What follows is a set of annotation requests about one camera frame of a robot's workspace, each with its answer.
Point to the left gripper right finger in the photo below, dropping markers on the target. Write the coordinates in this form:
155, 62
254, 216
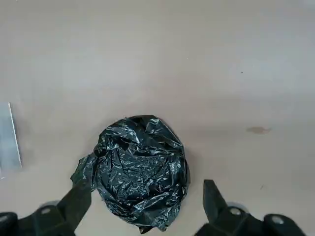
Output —
221, 221

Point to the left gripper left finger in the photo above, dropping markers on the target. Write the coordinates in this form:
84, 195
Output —
49, 221

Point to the black plastic bag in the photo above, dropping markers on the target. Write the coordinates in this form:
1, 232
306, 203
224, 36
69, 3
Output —
137, 172

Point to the silver metal plate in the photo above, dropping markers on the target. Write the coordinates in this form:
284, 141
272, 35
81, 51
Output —
8, 137

